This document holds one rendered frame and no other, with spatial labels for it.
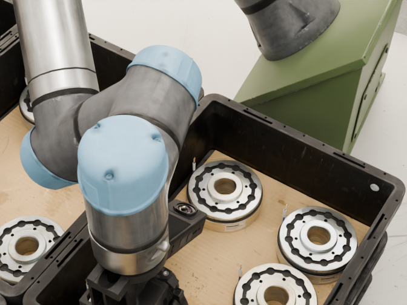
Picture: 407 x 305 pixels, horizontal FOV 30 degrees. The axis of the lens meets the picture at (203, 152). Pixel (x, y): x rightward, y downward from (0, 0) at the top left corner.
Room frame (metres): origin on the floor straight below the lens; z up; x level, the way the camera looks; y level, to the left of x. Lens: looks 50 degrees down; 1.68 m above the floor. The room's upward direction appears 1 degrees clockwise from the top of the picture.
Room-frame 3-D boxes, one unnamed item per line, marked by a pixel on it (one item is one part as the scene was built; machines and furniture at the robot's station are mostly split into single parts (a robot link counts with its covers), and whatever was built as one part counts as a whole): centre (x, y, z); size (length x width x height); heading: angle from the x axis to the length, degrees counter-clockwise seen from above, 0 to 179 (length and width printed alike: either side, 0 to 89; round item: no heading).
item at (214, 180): (0.63, -0.03, 0.86); 0.05 x 0.05 x 0.01
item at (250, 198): (0.63, -0.03, 0.86); 0.10 x 0.10 x 0.01
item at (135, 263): (0.41, 0.07, 1.07); 0.08 x 0.08 x 0.05
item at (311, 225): (0.55, -0.15, 0.86); 0.05 x 0.05 x 0.01
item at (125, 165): (0.41, 0.07, 1.15); 0.09 x 0.08 x 0.11; 168
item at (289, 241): (0.55, -0.15, 0.86); 0.10 x 0.10 x 0.01
